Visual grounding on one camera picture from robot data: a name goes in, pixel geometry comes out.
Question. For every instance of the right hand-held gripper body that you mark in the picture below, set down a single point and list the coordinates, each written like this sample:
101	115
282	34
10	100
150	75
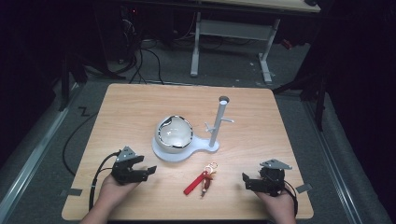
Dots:
272	179

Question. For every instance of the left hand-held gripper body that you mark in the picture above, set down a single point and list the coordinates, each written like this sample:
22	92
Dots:
123	172

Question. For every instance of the person's left hand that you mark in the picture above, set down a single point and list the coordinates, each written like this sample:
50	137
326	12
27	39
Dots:
115	193

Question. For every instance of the person's right hand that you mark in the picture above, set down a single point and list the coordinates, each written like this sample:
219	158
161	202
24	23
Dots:
278	205

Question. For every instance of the grey tape piece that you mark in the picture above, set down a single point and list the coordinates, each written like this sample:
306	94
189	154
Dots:
74	192
304	188

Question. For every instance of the white bowl with black rim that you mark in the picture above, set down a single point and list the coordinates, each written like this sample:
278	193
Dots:
174	135

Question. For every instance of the white hook stand with base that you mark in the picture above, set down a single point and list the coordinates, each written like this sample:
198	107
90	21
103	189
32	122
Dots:
214	130

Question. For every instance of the black stand leg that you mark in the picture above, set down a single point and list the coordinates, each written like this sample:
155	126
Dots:
317	96
65	81

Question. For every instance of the small red object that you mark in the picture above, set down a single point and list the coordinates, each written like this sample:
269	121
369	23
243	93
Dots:
286	44

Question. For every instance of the dark computer tower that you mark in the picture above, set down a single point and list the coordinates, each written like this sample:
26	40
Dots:
126	31

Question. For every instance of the white-framed desk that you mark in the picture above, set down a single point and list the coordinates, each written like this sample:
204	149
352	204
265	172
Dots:
232	29

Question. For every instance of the metal floor rail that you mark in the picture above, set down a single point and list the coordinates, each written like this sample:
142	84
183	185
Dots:
34	155
334	158

